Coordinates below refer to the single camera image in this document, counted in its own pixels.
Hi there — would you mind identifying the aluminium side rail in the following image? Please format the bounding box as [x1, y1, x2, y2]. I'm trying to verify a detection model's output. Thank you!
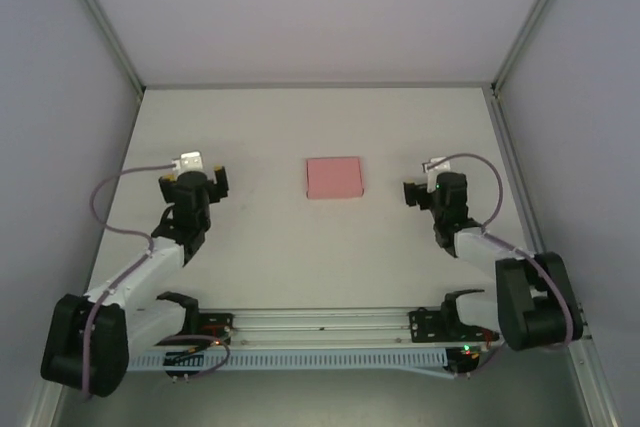
[487, 86, 621, 427]

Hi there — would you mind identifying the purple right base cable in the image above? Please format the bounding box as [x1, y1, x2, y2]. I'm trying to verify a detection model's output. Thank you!
[467, 344, 506, 381]

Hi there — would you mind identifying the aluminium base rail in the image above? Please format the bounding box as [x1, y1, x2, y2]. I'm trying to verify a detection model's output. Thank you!
[149, 307, 504, 351]

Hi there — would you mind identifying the black bracket under duct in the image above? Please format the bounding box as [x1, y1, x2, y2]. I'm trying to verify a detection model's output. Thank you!
[447, 344, 485, 379]
[163, 349, 201, 384]

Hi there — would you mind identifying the pink paper box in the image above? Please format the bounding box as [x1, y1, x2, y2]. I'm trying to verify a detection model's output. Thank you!
[303, 155, 365, 200]

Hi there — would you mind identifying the white slotted cable duct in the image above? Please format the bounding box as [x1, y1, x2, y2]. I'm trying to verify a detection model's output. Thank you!
[127, 346, 449, 374]

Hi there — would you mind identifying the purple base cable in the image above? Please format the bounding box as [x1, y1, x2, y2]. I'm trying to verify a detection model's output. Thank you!
[467, 344, 506, 381]
[164, 334, 232, 379]

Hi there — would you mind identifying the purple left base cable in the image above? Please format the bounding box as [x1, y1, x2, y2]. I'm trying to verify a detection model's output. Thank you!
[164, 334, 232, 379]

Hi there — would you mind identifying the aluminium frame post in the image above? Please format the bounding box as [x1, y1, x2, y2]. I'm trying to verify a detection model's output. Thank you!
[58, 0, 147, 96]
[491, 0, 584, 96]

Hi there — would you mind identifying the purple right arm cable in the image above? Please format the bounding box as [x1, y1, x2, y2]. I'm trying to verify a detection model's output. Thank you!
[424, 152, 576, 348]

